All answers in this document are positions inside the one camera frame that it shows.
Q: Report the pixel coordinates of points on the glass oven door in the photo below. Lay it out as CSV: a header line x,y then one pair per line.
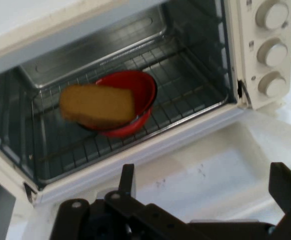
x,y
210,162

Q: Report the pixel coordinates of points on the cream oven knob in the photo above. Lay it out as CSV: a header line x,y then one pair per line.
x,y
273,84
274,13
274,53

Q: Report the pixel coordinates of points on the red bowl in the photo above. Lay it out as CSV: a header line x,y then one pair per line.
x,y
141,83

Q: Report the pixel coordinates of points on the cream toaster oven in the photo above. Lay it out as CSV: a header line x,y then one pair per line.
x,y
240,50

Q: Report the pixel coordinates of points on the brown bread slice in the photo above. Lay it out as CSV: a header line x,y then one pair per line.
x,y
98,103

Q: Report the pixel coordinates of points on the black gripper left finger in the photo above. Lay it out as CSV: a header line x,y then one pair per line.
x,y
140,217

